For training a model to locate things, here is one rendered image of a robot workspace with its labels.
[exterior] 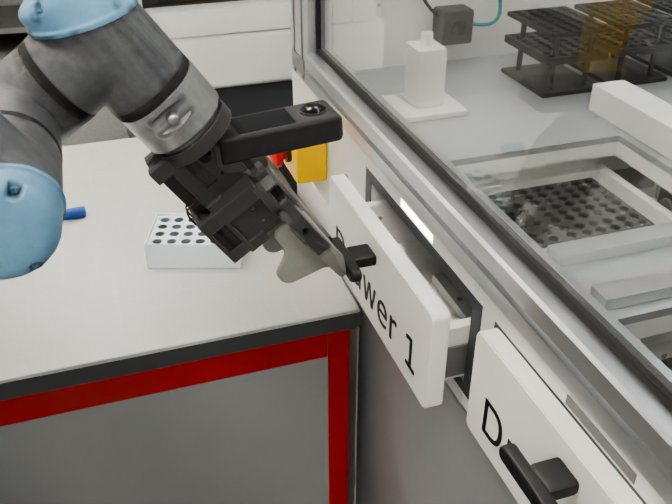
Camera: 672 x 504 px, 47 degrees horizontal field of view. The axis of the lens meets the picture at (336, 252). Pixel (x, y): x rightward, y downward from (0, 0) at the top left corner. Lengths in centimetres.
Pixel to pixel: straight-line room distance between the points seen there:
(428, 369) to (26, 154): 38
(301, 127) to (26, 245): 28
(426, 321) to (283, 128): 21
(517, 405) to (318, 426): 50
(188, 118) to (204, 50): 87
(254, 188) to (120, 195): 60
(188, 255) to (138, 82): 45
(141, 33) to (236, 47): 90
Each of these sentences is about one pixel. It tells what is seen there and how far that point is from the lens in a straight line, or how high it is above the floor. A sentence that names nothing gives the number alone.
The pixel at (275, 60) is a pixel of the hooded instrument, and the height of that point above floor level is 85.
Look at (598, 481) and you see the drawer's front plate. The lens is 56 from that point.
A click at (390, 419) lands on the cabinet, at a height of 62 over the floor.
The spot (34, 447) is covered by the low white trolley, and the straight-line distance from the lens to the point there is 101.
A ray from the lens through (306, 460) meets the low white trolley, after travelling 112.
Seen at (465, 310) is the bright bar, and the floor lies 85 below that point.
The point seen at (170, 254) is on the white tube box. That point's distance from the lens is 104.
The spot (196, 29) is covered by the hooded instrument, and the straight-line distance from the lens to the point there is 149.
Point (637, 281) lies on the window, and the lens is 52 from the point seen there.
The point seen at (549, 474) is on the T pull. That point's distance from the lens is 57.
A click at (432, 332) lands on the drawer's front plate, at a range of 68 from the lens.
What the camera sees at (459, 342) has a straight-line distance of 72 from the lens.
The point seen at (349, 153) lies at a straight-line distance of 96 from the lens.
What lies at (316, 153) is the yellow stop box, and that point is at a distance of 105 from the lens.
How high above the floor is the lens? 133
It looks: 32 degrees down
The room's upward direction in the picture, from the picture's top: straight up
